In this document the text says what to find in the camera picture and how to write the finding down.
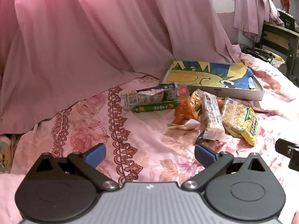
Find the faded patterned cloth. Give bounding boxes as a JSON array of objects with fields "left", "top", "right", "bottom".
[{"left": 0, "top": 134, "right": 17, "bottom": 173}]

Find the yellow noodle packet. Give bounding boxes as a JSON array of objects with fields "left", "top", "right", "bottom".
[{"left": 221, "top": 97, "right": 260, "bottom": 147}]

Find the long white cracker packet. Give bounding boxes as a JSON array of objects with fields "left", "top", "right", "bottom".
[{"left": 198, "top": 91, "right": 226, "bottom": 143}]

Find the pink white plastic packet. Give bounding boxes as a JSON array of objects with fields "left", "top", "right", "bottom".
[{"left": 134, "top": 87, "right": 164, "bottom": 98}]

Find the clear packet of dark snack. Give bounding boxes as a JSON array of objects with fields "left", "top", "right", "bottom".
[{"left": 194, "top": 129, "right": 207, "bottom": 145}]

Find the pink floral bed sheet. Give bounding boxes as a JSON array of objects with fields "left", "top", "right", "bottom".
[{"left": 0, "top": 51, "right": 299, "bottom": 224}]

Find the blue green milk carton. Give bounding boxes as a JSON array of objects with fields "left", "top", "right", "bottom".
[{"left": 121, "top": 83, "right": 181, "bottom": 111}]

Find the orange snack packet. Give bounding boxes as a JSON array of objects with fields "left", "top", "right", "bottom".
[{"left": 167, "top": 85, "right": 201, "bottom": 131}]

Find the gold foil packet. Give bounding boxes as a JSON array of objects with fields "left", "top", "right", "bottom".
[{"left": 190, "top": 89, "right": 206, "bottom": 118}]

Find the dinosaur print cardboard box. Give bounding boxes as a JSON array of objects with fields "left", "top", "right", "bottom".
[{"left": 159, "top": 60, "right": 265, "bottom": 101}]

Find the pink curtain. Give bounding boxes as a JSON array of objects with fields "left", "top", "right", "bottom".
[{"left": 0, "top": 0, "right": 243, "bottom": 134}]

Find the green sausage stick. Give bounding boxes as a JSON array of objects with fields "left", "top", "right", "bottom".
[{"left": 132, "top": 101, "right": 181, "bottom": 115}]

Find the dark wooden chair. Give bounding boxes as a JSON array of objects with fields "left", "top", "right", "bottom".
[{"left": 255, "top": 21, "right": 299, "bottom": 84}]

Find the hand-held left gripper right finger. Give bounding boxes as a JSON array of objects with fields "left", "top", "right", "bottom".
[{"left": 182, "top": 143, "right": 272, "bottom": 190}]

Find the black striped bag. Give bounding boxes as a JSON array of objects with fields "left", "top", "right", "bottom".
[{"left": 242, "top": 45, "right": 285, "bottom": 63}]

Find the hanging lilac cloth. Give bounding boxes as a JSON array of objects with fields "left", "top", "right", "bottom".
[{"left": 234, "top": 0, "right": 284, "bottom": 43}]

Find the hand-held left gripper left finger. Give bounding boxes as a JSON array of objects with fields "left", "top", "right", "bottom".
[{"left": 28, "top": 143, "right": 120, "bottom": 190}]

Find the black printed box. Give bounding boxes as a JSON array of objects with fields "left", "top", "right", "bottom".
[{"left": 277, "top": 8, "right": 295, "bottom": 29}]

